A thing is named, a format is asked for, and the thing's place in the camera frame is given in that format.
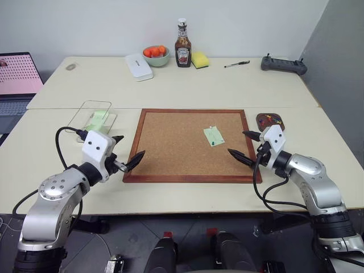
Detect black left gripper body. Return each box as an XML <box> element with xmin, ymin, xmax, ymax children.
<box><xmin>104</xmin><ymin>152</ymin><xmax>127</xmax><ymax>175</ymax></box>

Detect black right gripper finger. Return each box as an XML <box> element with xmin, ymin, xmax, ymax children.
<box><xmin>227</xmin><ymin>148</ymin><xmax>255</xmax><ymax>168</ymax></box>
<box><xmin>242</xmin><ymin>130</ymin><xmax>262</xmax><ymax>141</ymax></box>

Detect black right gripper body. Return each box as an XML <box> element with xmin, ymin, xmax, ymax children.
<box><xmin>255</xmin><ymin>141</ymin><xmax>273</xmax><ymax>168</ymax></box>

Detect brown dish of pushpins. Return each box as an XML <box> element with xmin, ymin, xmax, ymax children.
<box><xmin>255</xmin><ymin>112</ymin><xmax>286</xmax><ymax>131</ymax></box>

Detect light green paper note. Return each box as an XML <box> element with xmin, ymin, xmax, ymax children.
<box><xmin>202</xmin><ymin>126</ymin><xmax>226</xmax><ymax>148</ymax></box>

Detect wood-framed cork board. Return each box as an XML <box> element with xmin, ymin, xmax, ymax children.
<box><xmin>122</xmin><ymin>108</ymin><xmax>263</xmax><ymax>184</ymax></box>

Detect clear plastic box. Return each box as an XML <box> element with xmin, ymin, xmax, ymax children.
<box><xmin>67</xmin><ymin>100</ymin><xmax>118</xmax><ymax>143</ymax></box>

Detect black and white pen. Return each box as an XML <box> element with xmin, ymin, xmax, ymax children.
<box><xmin>224</xmin><ymin>60</ymin><xmax>251</xmax><ymax>69</ymax></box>

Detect grey remote controller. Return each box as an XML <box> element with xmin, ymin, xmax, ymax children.
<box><xmin>260</xmin><ymin>52</ymin><xmax>309</xmax><ymax>76</ymax></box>

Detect white oblong case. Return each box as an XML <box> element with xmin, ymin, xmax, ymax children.
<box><xmin>125</xmin><ymin>53</ymin><xmax>155</xmax><ymax>83</ymax></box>

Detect pale green bowl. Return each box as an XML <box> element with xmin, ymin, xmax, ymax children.
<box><xmin>142</xmin><ymin>46</ymin><xmax>171</xmax><ymax>68</ymax></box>

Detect yellow sponge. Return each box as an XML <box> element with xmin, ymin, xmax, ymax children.
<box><xmin>191</xmin><ymin>51</ymin><xmax>210</xmax><ymax>70</ymax></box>

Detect orange carrot pieces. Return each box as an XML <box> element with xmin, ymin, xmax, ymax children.
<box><xmin>143</xmin><ymin>45</ymin><xmax>167</xmax><ymax>58</ymax></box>

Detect dark rounded shape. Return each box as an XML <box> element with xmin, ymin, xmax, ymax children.
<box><xmin>213</xmin><ymin>231</ymin><xmax>257</xmax><ymax>273</ymax></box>
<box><xmin>143</xmin><ymin>237</ymin><xmax>177</xmax><ymax>273</ymax></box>

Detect ketchup bottle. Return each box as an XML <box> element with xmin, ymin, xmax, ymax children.
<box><xmin>174</xmin><ymin>18</ymin><xmax>193</xmax><ymax>68</ymax></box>

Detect grey laptop with pink screen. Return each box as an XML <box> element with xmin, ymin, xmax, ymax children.
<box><xmin>0</xmin><ymin>51</ymin><xmax>46</xmax><ymax>135</ymax></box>

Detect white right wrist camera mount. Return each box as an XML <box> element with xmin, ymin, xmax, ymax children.
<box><xmin>260</xmin><ymin>124</ymin><xmax>287</xmax><ymax>172</ymax></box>

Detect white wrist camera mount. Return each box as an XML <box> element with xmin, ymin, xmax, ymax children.
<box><xmin>81</xmin><ymin>130</ymin><xmax>113</xmax><ymax>183</ymax></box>
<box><xmin>260</xmin><ymin>124</ymin><xmax>287</xmax><ymax>172</ymax></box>

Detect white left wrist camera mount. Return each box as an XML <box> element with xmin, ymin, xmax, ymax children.
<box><xmin>81</xmin><ymin>130</ymin><xmax>113</xmax><ymax>183</ymax></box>

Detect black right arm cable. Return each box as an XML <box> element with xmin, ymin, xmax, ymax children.
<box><xmin>251</xmin><ymin>158</ymin><xmax>314</xmax><ymax>220</ymax></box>

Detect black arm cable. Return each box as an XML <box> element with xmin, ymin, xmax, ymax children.
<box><xmin>12</xmin><ymin>126</ymin><xmax>89</xmax><ymax>214</ymax></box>
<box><xmin>251</xmin><ymin>158</ymin><xmax>314</xmax><ymax>220</ymax></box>

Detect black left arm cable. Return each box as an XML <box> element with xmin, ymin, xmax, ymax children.
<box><xmin>12</xmin><ymin>126</ymin><xmax>89</xmax><ymax>214</ymax></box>

